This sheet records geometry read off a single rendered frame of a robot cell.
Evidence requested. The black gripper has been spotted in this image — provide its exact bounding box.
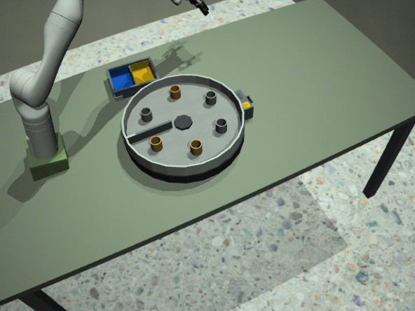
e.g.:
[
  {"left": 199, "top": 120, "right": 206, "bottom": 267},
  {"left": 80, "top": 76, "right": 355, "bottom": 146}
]
[{"left": 189, "top": 0, "right": 209, "bottom": 16}]

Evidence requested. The grey round turntable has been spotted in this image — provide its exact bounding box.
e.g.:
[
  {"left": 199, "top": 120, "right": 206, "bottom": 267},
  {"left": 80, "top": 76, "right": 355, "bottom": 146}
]
[{"left": 122, "top": 74, "right": 254, "bottom": 184}]

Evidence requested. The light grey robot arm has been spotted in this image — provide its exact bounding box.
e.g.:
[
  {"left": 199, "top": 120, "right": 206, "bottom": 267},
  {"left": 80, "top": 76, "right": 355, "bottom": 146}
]
[{"left": 9, "top": 0, "right": 83, "bottom": 160}]

